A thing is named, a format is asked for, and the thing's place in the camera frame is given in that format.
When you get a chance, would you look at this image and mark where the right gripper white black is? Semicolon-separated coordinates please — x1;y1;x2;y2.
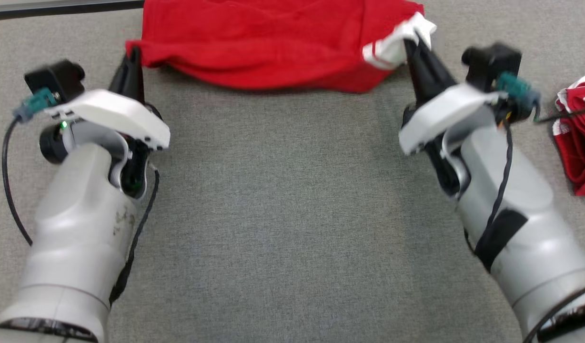
398;33;507;200

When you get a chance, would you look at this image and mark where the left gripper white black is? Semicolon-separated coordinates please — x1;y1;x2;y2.
39;46;171;200

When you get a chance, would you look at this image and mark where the red white sports jersey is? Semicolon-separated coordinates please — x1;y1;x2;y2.
125;0;437;94

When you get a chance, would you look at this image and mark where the red shorts white side stripe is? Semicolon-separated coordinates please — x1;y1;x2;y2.
552;73;585;197

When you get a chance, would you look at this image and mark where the right camera teal connector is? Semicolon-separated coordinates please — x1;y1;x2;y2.
494;71;542;108

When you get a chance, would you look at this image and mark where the camera teal connector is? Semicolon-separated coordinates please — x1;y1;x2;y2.
12;88;60;122
494;71;542;108

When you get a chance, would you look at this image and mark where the left camera teal connector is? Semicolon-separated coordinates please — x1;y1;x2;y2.
12;88;60;122

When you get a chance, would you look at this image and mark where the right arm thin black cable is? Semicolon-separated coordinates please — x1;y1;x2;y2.
464;123;515;258

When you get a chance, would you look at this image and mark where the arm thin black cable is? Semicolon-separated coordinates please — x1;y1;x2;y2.
109;166;161;306
464;123;515;258

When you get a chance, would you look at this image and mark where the right camera black cable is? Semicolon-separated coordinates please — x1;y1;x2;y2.
534;107;585;124

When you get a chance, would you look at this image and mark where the camera black cable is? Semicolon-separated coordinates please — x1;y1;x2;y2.
534;107;585;124
1;116;34;246

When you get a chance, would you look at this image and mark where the left camera black cable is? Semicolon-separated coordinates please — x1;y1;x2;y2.
1;116;34;246

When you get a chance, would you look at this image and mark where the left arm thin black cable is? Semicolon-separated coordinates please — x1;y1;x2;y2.
109;166;161;306

